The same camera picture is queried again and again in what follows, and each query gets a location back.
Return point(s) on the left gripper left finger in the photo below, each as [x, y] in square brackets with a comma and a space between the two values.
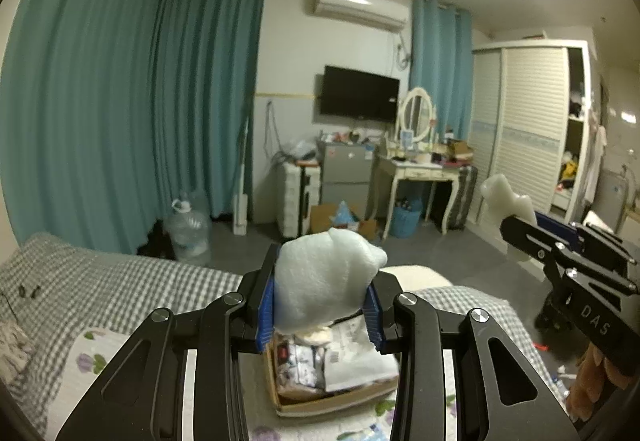
[139, 394]

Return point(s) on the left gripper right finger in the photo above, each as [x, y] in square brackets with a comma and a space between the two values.
[499, 395]

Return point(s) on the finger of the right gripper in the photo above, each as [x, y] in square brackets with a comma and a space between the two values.
[589, 240]
[558, 259]

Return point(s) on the white soft object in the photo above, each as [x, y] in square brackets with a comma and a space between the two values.
[502, 202]

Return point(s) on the white cotton towel pack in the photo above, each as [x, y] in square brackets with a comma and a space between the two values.
[352, 361]

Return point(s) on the cream soft cloth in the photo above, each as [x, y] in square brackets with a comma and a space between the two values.
[318, 336]

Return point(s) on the white fluffy soft cloth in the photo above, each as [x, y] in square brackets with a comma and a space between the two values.
[323, 277]

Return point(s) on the light blue tissue packet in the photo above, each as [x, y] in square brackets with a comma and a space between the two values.
[373, 432]

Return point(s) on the person's right hand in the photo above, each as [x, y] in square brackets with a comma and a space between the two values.
[594, 371]

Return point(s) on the white floral quilted blanket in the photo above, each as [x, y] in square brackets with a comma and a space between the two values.
[93, 349]

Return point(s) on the dark striped suitcase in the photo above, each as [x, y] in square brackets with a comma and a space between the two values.
[459, 212]

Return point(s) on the blue laundry basket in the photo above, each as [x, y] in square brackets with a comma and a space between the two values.
[405, 218]

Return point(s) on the white louvered wardrobe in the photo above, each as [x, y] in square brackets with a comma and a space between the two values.
[531, 102]

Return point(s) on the grey checkered bed sheet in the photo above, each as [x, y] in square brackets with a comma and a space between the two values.
[58, 291]

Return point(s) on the brown cardboard box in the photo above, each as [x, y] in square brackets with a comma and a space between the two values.
[299, 403]

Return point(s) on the white blue tissue pack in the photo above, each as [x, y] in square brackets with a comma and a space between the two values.
[299, 367]

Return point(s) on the white oval vanity mirror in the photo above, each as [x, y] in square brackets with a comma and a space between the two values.
[417, 118]

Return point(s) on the clear water jug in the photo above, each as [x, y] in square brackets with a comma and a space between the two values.
[189, 234]

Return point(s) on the silver mini fridge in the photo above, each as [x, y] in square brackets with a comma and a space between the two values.
[346, 172]

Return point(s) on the white flat mop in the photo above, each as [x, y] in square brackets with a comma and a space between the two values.
[240, 198]

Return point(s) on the cardboard box on floor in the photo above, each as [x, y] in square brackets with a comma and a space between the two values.
[325, 216]

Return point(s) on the teal curtain beside wardrobe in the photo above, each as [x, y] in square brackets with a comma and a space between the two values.
[442, 62]

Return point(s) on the white black suitcase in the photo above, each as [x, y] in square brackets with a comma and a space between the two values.
[298, 190]

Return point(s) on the teal window curtain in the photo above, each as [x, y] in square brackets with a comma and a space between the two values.
[112, 108]

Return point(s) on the black wall television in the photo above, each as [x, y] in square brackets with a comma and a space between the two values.
[358, 95]

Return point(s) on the white wall air conditioner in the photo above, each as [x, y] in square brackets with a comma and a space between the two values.
[387, 14]

